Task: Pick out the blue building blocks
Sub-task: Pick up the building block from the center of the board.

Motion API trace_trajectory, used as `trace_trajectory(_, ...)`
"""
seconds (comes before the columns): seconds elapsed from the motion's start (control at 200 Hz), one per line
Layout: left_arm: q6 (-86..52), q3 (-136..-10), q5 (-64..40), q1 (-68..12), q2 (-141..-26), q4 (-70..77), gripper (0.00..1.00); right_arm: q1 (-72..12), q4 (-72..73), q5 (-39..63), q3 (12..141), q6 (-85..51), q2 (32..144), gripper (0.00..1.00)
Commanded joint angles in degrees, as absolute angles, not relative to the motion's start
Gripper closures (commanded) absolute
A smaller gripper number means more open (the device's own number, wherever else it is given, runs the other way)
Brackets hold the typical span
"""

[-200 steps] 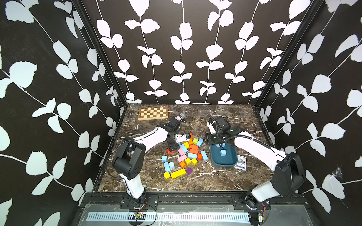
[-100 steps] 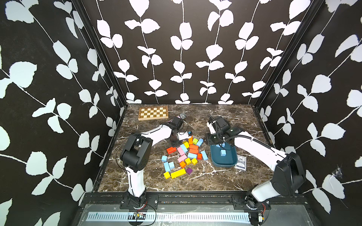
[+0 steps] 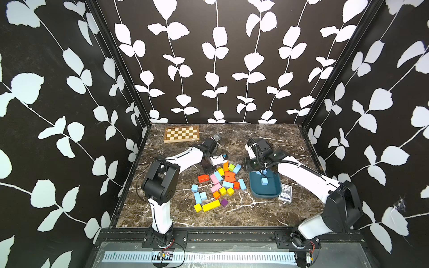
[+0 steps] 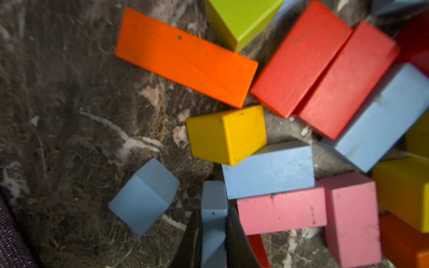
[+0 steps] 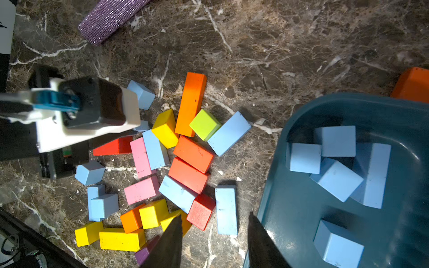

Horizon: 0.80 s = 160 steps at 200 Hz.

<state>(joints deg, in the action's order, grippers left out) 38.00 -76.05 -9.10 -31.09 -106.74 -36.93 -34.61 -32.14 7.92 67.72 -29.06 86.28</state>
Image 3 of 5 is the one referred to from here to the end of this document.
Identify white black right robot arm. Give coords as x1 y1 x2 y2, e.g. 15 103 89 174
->
244 150 363 249

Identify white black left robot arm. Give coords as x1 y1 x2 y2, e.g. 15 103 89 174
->
141 145 215 247

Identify light blue angled block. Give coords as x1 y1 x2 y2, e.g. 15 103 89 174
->
214 172 223 182

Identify red block left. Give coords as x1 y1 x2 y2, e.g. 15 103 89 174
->
197 174 210 183

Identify red block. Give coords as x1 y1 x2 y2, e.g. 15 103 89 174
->
197 174 210 183
225 172 236 178
224 176 235 183

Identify yellow block upper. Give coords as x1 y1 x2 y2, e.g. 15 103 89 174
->
217 167 225 176

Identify pink block upper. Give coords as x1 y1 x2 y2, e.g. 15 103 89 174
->
210 174 219 185

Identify pink block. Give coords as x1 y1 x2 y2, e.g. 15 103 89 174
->
210 174 219 185
210 183 222 193

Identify tall orange block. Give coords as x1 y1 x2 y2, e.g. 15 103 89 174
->
223 161 229 172

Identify pink block lower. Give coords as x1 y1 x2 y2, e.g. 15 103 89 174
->
210 183 222 193

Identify light blue cube beside long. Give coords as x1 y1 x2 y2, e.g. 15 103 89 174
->
200 192 207 201

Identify orange cube lower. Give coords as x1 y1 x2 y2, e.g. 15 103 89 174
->
213 191 221 199

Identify dark teal plastic tray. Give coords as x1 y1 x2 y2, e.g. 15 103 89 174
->
249 170 282 199

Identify purple glitter microphone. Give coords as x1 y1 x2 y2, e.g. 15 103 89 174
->
211 134 221 142

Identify long yellow block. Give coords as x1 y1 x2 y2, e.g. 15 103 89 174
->
202 200 221 212

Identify playing card box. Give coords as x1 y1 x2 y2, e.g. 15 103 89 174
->
278 184 292 203

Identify small yellow cube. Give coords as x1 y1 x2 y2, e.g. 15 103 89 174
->
194 203 202 212

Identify wooden chessboard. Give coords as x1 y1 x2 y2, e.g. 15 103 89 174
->
164 126 200 143

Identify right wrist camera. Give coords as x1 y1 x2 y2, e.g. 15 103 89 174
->
245 138 274 160

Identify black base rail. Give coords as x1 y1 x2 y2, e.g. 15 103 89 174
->
96 226 365 251

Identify white slotted cable duct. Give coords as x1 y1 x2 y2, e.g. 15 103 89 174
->
102 251 296 265

